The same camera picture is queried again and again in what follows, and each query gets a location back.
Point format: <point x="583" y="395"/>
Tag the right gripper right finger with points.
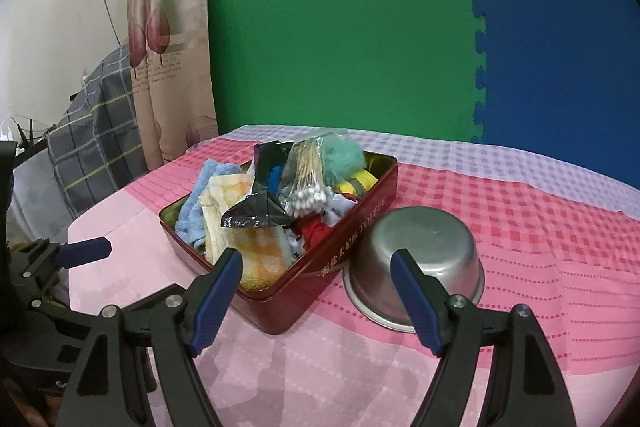
<point x="425" y="301"/>

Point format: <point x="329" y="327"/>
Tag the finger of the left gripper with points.
<point x="74" y="254"/>

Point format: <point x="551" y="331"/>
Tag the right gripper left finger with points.
<point x="208" y="299"/>

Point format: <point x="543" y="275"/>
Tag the cream yellow towel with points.
<point x="266" y="253"/>

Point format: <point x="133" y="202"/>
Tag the light blue fuzzy socks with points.
<point x="190" y="223"/>

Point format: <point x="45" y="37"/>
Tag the black plastic packet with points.
<point x="261" y="207"/>

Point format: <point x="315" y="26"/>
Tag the red and grey satin cloth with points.
<point x="309" y="231"/>

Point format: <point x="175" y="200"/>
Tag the cotton swabs bag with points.
<point x="302" y="191"/>

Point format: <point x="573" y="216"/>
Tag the teal pompom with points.
<point x="341" y="157"/>

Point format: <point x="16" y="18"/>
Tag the yellow soft toy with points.
<point x="358" y="183"/>

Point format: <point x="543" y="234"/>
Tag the red tin box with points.
<point x="276" y="308"/>

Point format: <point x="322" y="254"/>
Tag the grey plaid blanket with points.
<point x="95" y="148"/>

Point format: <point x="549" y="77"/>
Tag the pink checked tablecloth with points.
<point x="547" y="335"/>

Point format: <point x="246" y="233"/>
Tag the floral beige curtain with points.
<point x="170" y="75"/>

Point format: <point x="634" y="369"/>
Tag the green foam mat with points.
<point x="401" y="66"/>

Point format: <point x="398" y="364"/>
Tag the blue foam mat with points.
<point x="562" y="79"/>

